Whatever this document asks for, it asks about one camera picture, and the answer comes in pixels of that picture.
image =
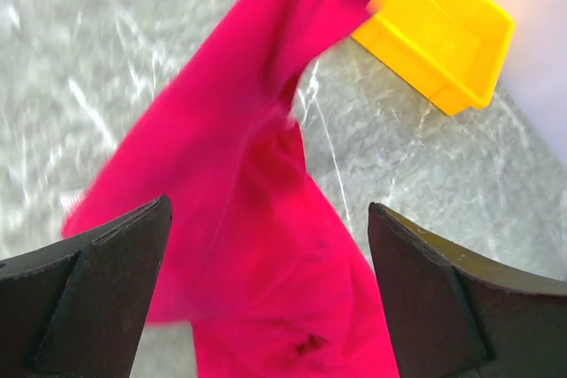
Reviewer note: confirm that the pink t-shirt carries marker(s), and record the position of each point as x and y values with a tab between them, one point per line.
258	261

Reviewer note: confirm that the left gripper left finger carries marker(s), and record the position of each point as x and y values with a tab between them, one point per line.
77	308

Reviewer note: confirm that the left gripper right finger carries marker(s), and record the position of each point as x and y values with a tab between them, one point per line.
452	312

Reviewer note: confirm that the yellow plastic tray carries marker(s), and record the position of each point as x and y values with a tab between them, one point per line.
450	51

